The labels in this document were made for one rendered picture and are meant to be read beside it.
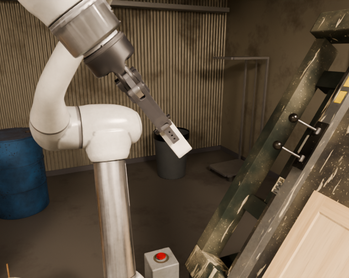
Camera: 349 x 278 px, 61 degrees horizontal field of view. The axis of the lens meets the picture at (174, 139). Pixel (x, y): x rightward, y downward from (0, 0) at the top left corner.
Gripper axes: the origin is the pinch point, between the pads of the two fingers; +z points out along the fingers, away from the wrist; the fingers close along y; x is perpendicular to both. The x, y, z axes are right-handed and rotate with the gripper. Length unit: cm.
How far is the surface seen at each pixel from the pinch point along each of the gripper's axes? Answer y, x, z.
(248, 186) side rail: 57, -13, 70
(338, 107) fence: 39, -56, 51
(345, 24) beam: 55, -81, 33
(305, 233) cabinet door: 20, -16, 70
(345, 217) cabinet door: 13, -28, 66
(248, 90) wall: 362, -137, 190
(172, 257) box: 49, 32, 68
